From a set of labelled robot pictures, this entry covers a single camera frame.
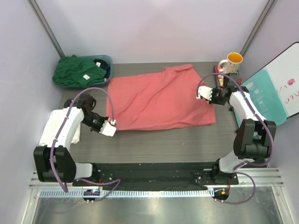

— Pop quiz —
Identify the pink t-shirt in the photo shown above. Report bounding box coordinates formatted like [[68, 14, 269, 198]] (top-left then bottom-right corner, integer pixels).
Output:
[[106, 64, 216, 131]]

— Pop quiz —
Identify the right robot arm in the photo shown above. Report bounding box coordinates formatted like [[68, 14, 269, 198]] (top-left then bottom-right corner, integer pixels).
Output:
[[209, 74, 277, 184]]

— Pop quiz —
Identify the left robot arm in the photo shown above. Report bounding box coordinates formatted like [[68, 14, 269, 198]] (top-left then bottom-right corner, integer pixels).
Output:
[[33, 94, 116, 186]]

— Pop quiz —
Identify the red book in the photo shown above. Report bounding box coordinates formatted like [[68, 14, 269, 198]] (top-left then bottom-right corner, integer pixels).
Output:
[[214, 65, 224, 89]]

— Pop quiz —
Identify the white mug orange inside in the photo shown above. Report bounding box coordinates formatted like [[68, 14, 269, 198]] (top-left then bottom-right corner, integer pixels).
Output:
[[217, 52, 243, 74]]

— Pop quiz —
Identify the folded white t-shirt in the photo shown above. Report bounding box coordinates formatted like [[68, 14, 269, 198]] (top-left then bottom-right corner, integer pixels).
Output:
[[50, 107, 83, 144]]

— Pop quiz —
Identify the teal folding board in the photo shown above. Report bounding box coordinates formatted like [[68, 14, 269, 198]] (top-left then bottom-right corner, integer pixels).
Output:
[[242, 69, 287, 126]]

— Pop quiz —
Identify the green t-shirt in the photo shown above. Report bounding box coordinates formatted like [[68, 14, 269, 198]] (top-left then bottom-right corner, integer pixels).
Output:
[[52, 55, 106, 89]]

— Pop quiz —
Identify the dark navy t-shirt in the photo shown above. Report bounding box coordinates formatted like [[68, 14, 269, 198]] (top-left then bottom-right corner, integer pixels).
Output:
[[93, 59, 110, 76]]

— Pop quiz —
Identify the blue plastic bin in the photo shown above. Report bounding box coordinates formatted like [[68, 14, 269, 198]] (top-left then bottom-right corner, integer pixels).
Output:
[[61, 55, 114, 89]]

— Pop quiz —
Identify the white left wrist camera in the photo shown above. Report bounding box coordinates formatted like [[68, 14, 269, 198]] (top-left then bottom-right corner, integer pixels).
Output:
[[99, 120, 116, 137]]

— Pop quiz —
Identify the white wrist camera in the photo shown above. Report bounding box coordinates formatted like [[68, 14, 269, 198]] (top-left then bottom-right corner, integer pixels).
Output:
[[196, 86, 213, 101], [99, 120, 116, 137]]

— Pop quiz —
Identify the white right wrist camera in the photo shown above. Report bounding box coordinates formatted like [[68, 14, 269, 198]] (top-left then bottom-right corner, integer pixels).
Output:
[[196, 86, 213, 101]]

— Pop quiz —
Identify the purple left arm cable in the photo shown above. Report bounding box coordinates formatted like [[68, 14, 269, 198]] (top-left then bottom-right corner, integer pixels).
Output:
[[50, 86, 121, 203]]

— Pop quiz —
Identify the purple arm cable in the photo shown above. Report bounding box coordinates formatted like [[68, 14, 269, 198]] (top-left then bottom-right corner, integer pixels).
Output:
[[197, 72, 274, 205], [50, 86, 121, 203]]

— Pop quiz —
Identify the whiteboard with black frame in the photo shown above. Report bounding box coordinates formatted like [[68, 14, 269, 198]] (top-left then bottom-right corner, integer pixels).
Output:
[[240, 41, 299, 122]]

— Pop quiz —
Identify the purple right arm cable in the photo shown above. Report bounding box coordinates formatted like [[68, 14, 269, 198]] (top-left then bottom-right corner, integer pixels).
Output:
[[197, 72, 274, 205]]

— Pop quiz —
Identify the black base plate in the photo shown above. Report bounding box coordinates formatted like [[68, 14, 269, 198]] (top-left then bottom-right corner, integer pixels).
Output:
[[72, 162, 239, 190]]

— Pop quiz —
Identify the aluminium rail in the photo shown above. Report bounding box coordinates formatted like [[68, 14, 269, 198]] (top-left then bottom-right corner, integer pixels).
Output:
[[29, 168, 284, 202]]

